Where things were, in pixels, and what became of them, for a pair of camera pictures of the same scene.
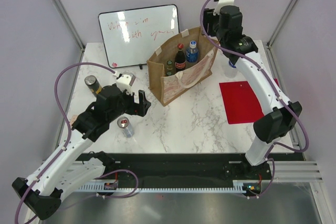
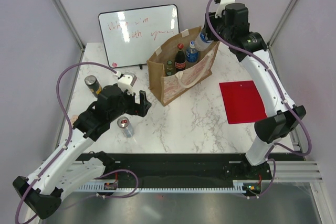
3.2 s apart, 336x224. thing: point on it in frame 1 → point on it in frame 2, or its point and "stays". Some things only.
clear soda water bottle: x=168 y=73 stays
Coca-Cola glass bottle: x=180 y=60 stays
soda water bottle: x=169 y=66 stays
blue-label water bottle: x=230 y=70 → x=201 y=43
